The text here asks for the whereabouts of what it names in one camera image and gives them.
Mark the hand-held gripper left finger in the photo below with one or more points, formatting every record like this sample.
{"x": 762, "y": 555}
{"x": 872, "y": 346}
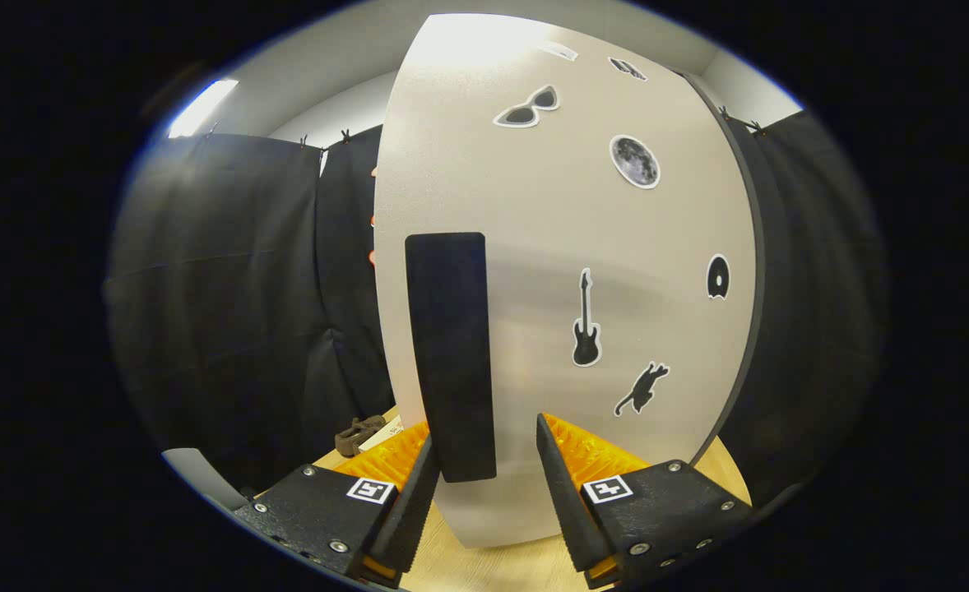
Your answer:
{"x": 410, "y": 518}

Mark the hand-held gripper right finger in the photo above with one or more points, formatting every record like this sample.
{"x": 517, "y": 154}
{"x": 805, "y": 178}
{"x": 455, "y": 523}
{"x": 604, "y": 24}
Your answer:
{"x": 567, "y": 501}

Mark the beige shoe cabinet door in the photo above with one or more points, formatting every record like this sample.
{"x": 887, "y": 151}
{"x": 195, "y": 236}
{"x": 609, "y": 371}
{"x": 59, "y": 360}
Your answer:
{"x": 550, "y": 230}

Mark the stack of books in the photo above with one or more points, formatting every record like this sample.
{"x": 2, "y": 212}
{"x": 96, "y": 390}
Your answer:
{"x": 390, "y": 427}

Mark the dark brown clamp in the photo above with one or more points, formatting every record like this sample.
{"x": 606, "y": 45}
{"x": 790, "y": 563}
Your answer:
{"x": 357, "y": 434}

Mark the black backdrop cloth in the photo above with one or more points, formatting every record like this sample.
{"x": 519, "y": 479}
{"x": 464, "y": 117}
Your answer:
{"x": 221, "y": 312}

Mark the ceiling light strip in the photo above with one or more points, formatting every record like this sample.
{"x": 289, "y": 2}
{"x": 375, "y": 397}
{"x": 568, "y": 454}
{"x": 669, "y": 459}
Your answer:
{"x": 203, "y": 107}

